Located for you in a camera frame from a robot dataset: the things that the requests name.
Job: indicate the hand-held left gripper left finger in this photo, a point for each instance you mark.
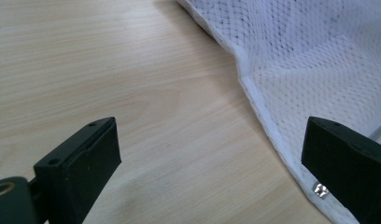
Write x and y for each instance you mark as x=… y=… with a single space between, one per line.
x=86 y=168

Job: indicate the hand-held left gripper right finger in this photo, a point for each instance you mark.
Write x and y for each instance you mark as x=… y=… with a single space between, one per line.
x=350 y=161

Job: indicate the white mesh laundry bag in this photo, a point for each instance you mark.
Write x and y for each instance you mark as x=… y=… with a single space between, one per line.
x=303 y=62

